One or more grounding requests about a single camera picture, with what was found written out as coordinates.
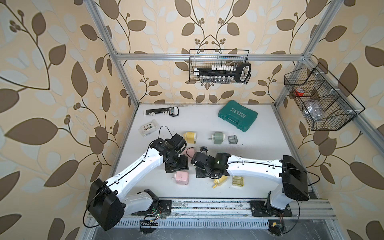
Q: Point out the right circuit board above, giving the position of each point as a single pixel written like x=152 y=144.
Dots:
x=276 y=228

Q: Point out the black wire basket back wall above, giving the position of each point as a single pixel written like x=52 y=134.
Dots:
x=205 y=58

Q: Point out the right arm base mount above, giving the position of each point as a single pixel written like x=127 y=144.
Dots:
x=263 y=208

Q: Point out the green plastic tool case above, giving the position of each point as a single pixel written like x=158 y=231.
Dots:
x=237 y=115

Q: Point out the pink pencil sharpener row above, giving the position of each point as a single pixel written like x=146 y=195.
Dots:
x=181 y=178
x=190 y=152

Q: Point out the clear bag of coins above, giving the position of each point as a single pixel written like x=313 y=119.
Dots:
x=149 y=128

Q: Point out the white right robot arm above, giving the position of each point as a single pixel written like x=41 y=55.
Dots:
x=287 y=172

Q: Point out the yellow clear tray front row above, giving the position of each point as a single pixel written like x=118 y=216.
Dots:
x=237 y=182

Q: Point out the black socket rail in basket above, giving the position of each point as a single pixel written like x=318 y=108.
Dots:
x=239 y=73

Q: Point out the pink pencil sharpener front row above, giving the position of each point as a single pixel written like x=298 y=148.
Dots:
x=181 y=178

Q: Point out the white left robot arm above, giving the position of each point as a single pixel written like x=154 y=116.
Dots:
x=109 y=201

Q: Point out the yellow pencil sharpener row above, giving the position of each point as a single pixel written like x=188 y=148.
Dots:
x=190 y=137
x=220 y=181

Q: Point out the aluminium front rail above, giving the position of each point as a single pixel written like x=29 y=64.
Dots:
x=204 y=208

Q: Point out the green pencil sharpener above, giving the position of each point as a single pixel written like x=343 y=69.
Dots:
x=217 y=138

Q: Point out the yellow pencil sharpener front row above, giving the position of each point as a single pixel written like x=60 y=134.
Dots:
x=220 y=181

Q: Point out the left circuit board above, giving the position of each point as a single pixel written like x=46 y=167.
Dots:
x=148 y=227

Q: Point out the clear grey sharpener tray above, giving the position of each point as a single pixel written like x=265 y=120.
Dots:
x=233 y=140

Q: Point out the circuit board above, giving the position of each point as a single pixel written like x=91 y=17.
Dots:
x=276 y=228
x=148 y=227

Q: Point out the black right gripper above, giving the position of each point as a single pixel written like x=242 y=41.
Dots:
x=198 y=173

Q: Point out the yellow pencil sharpener back row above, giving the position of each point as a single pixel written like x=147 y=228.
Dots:
x=190 y=137

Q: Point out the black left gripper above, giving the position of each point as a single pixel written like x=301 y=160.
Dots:
x=184 y=165

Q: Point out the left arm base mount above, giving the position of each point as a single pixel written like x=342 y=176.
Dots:
x=160 y=208

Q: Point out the black wire basket right wall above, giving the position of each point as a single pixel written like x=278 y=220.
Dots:
x=339 y=104

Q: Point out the clear plastic bag in basket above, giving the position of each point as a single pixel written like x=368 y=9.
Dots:
x=313 y=110

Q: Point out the black wire basket wall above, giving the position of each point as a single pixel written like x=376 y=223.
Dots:
x=205 y=58
x=339 y=104

